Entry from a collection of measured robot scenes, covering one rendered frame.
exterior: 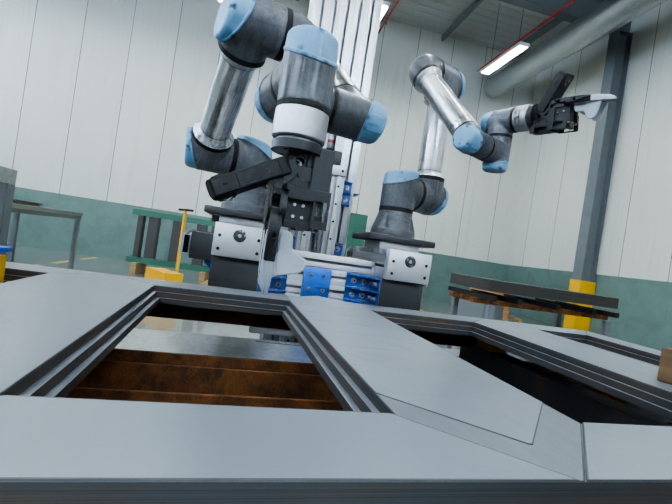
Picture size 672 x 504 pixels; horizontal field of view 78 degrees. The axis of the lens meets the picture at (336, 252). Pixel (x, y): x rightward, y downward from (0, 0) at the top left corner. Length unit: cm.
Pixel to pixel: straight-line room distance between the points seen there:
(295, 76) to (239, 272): 71
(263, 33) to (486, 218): 1164
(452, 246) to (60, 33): 1084
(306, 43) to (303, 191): 19
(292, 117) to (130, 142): 1062
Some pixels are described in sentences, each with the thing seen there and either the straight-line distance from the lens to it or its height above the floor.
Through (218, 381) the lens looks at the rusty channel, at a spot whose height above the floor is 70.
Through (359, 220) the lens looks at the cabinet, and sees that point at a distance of 1030.
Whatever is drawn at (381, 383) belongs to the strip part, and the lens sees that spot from 41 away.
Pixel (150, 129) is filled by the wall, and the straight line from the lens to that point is 1112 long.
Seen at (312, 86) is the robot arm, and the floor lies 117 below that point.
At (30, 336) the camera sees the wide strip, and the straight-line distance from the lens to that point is 47.
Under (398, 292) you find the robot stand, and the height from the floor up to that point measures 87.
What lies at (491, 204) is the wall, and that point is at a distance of 1256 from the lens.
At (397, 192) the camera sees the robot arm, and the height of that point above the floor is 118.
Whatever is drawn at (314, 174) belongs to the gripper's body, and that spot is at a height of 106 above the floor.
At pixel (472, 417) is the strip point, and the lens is 38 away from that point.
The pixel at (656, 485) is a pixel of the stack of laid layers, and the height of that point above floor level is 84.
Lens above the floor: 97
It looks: level
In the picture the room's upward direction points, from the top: 9 degrees clockwise
